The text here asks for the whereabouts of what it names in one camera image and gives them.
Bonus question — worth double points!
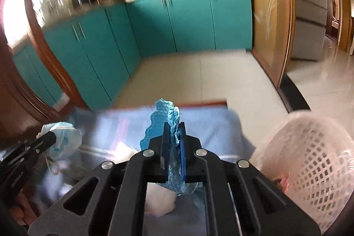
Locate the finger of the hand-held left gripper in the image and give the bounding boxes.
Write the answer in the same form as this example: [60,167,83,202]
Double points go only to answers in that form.
[6,131,57,167]

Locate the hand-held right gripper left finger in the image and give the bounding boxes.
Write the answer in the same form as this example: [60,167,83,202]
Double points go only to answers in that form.
[28,122,170,236]

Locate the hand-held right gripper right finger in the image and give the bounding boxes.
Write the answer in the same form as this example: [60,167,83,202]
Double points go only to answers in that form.
[178,121,322,236]

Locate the white blue face mask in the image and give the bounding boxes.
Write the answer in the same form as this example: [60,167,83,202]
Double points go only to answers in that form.
[41,121,82,174]

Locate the light blue embossed wipe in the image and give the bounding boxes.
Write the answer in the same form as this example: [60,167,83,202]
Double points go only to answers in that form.
[140,98,204,196]

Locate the white plastic lattice basket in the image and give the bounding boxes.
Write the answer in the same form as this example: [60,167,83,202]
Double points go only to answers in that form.
[250,111,354,228]

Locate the blue striped cloth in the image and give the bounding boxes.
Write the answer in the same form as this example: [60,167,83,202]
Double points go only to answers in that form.
[36,105,256,236]

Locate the teal kitchen cabinets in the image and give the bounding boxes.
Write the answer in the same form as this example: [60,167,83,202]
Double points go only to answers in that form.
[11,0,253,112]

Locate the white dish rack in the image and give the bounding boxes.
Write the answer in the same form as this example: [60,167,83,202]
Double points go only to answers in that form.
[33,0,69,21]

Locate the grey refrigerator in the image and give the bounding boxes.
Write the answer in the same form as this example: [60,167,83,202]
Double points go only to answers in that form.
[288,0,327,61]

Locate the glass door with wooden frame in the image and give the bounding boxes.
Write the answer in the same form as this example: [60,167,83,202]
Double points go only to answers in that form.
[228,0,295,88]

